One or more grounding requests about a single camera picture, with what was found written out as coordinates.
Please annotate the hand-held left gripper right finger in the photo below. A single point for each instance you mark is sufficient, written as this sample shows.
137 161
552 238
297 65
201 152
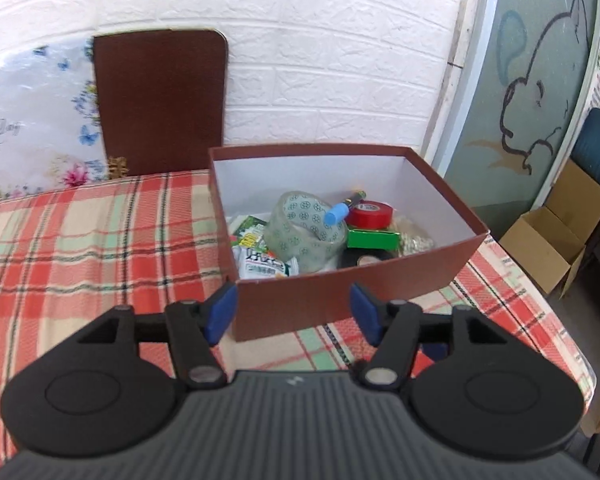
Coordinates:
367 315

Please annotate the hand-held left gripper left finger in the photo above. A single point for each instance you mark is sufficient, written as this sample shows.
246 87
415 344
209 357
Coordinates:
220 310

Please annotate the brown cardboard box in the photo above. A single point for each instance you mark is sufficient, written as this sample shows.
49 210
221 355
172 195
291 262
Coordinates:
330 300

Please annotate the small green box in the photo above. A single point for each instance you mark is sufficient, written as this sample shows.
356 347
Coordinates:
372 239

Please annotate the blue block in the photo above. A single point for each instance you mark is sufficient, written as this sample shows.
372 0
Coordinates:
436 351

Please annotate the green white packet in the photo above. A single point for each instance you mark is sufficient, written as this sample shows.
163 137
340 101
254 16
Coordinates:
250 232

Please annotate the red tape roll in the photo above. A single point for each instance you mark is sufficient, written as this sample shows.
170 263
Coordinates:
375 217

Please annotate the black marker with blue cap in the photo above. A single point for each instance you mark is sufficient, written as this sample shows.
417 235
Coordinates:
336 214

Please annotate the black tape roll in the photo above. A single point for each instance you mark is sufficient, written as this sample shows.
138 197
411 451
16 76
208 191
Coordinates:
350 258

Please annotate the white printed packet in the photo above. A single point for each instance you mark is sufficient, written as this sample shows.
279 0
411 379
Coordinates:
260 265

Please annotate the bag of beads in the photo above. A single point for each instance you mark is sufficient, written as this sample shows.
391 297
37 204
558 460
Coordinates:
412 242

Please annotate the clear tape roll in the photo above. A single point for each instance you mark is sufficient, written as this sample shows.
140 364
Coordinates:
280 240

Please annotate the plaid blanket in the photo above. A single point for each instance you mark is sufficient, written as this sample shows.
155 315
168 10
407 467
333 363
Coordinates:
80 260

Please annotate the open cardboard box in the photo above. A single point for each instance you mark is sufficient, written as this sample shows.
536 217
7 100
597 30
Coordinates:
545 250

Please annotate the brown board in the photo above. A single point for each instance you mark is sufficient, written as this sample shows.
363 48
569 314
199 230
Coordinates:
160 100

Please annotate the frosted door with cat drawing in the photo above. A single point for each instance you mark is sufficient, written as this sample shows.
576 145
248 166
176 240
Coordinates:
530 110

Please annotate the blue chair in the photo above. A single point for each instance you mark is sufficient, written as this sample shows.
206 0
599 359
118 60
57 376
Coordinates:
597 145

